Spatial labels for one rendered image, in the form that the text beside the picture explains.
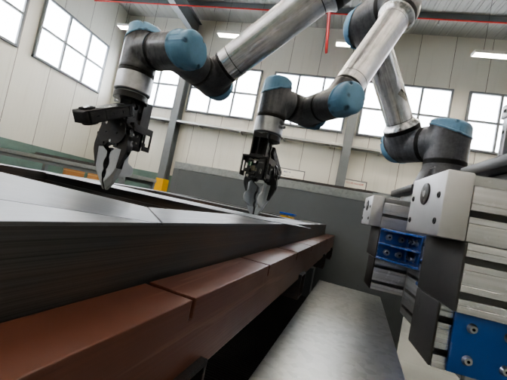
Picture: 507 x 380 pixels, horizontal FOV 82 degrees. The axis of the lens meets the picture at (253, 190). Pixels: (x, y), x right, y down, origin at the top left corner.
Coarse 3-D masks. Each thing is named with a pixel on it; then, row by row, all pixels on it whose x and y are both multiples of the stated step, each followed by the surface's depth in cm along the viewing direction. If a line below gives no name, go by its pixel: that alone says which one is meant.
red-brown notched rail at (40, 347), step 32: (256, 256) 41; (288, 256) 47; (320, 256) 92; (128, 288) 19; (160, 288) 21; (192, 288) 22; (224, 288) 24; (256, 288) 33; (32, 320) 13; (64, 320) 14; (96, 320) 14; (128, 320) 15; (160, 320) 17; (192, 320) 20; (224, 320) 26; (0, 352) 11; (32, 352) 11; (64, 352) 11; (96, 352) 12; (128, 352) 14; (160, 352) 17; (192, 352) 21
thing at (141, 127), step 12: (120, 96) 62; (132, 96) 61; (144, 108) 66; (120, 120) 61; (132, 120) 64; (144, 120) 67; (108, 132) 61; (120, 132) 60; (132, 132) 62; (144, 132) 65; (108, 144) 62; (132, 144) 64; (144, 144) 67
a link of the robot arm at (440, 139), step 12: (432, 120) 91; (444, 120) 87; (456, 120) 86; (420, 132) 93; (432, 132) 89; (444, 132) 86; (456, 132) 85; (468, 132) 85; (420, 144) 92; (432, 144) 88; (444, 144) 86; (456, 144) 84; (468, 144) 85; (420, 156) 94; (432, 156) 88; (444, 156) 85; (456, 156) 84; (468, 156) 85
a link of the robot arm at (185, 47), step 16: (160, 32) 59; (176, 32) 56; (192, 32) 56; (144, 48) 59; (160, 48) 57; (176, 48) 56; (192, 48) 57; (160, 64) 60; (176, 64) 58; (192, 64) 58; (208, 64) 64; (192, 80) 65
